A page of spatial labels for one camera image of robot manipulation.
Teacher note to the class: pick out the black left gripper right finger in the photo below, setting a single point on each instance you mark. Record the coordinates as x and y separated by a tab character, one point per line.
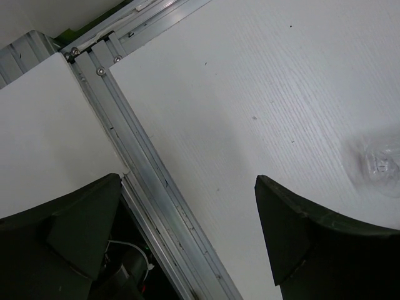
317	253

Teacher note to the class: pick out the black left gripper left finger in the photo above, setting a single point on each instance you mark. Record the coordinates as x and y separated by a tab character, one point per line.
55	250

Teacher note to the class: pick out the clear plastic bottle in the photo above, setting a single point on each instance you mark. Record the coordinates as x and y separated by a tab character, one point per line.
377	161

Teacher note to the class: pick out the white cable tie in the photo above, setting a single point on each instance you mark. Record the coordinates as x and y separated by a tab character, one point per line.
135	259

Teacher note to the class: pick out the aluminium frame rail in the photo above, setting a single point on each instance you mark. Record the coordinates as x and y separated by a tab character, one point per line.
65	122

